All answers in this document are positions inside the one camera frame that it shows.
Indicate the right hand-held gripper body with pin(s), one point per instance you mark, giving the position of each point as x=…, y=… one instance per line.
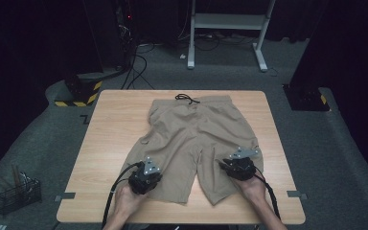
x=241, y=167

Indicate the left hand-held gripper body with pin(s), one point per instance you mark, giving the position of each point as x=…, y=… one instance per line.
x=145, y=179

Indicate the khaki shorts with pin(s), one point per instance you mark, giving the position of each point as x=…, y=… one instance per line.
x=188, y=134

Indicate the person's right hand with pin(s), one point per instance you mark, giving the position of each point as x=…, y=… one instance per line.
x=252, y=190

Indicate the person's left hand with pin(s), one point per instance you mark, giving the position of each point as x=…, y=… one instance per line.
x=126, y=201

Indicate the grey tape strip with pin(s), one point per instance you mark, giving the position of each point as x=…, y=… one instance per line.
x=297, y=194
x=65, y=196

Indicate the black yellow striped stand base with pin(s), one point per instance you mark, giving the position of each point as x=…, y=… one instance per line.
x=80, y=94

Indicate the dark equipment rack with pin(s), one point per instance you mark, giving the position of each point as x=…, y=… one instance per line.
x=124, y=28

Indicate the white metal stand frame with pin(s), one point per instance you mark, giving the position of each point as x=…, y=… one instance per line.
x=226, y=22

